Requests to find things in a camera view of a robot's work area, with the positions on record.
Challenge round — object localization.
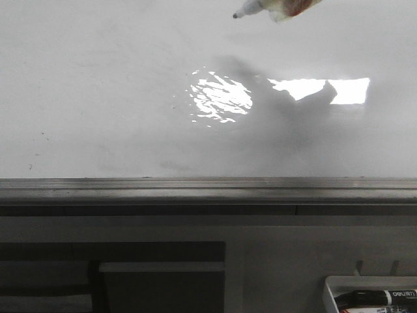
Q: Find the white taped whiteboard marker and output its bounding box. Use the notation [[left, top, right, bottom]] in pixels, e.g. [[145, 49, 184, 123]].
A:
[[233, 0, 321, 23]]

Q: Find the white plastic marker tray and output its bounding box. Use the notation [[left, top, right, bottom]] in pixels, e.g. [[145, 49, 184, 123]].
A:
[[323, 276, 416, 312]]

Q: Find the black capped marker in tray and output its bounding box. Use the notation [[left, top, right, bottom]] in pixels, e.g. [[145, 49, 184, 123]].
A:
[[334, 290, 416, 309]]

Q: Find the white whiteboard with aluminium frame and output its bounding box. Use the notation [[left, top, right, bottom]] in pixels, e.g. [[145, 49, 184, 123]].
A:
[[1, 1, 416, 214]]

